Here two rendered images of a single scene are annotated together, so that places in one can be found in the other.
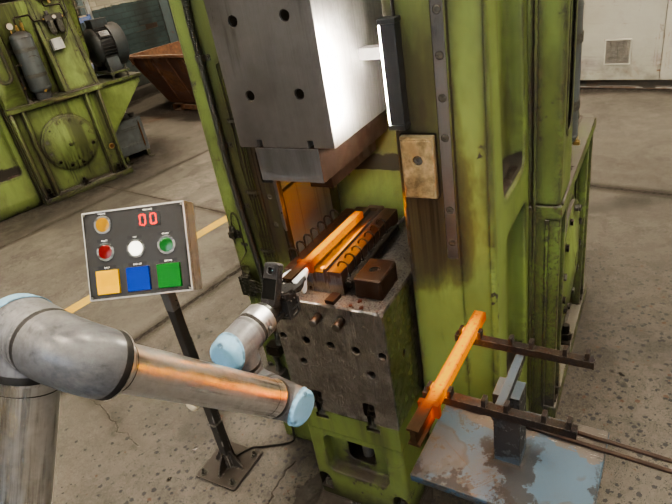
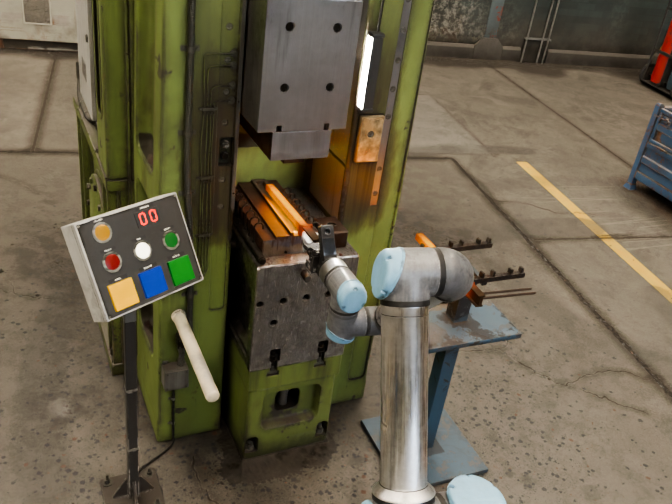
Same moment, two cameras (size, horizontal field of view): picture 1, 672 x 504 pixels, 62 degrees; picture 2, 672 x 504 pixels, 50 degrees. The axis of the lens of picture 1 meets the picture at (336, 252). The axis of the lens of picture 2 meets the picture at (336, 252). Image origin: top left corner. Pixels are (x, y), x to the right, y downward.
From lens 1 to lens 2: 192 cm
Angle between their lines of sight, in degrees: 53
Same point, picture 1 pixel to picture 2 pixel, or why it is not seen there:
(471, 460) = (445, 328)
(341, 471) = (270, 426)
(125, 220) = (125, 223)
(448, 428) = not seen: hidden behind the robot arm
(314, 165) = (324, 143)
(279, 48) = (325, 51)
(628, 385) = not seen: hidden behind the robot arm
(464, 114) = (402, 100)
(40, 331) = (456, 256)
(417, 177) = (368, 146)
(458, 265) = (375, 210)
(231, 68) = (274, 64)
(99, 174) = not seen: outside the picture
